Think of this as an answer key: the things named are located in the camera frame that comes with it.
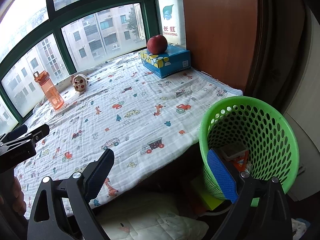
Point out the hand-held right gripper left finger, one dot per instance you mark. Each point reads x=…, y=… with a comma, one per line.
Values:
x=100, y=175

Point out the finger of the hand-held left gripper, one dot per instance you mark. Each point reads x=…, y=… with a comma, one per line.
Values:
x=16, y=132
x=40, y=131

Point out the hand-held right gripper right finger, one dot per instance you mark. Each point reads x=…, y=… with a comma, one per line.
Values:
x=222, y=177

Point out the red snack wrapper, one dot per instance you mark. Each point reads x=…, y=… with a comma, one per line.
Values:
x=240, y=162

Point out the clear plastic box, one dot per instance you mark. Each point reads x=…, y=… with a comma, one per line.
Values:
x=233, y=152

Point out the paper ball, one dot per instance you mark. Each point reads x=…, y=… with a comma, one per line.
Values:
x=248, y=167

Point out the green plastic basket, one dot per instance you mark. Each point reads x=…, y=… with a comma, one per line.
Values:
x=275, y=140

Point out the person's left hand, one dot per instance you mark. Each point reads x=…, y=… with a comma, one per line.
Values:
x=18, y=200

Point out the yellow green box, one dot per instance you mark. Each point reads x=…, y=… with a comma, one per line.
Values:
x=210, y=201

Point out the orange water bottle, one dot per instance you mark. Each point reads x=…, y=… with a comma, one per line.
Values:
x=52, y=93

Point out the beige plush toy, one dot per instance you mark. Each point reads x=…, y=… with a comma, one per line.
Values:
x=80, y=83

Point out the white quilted cloth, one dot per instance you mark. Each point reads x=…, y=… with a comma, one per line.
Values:
x=155, y=220

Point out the printed cartoon blanket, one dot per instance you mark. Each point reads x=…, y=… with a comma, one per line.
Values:
x=140, y=110

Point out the pink white cloth pile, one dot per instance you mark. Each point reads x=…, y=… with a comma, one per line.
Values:
x=300, y=227

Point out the white cabinet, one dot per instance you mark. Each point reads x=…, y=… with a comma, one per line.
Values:
x=310, y=130

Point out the blue tissue box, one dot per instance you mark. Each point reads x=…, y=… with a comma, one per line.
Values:
x=172, y=62

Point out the red apple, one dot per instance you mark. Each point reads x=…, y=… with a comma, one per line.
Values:
x=157, y=44

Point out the white louvered vent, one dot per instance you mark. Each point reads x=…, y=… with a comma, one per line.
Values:
x=138, y=22

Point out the brown wooden panel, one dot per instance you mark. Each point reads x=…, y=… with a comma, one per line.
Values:
x=220, y=30

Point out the white printed carton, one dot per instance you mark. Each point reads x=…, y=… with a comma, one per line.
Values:
x=172, y=12

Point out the green window frame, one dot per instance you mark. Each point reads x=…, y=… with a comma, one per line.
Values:
x=56, y=22

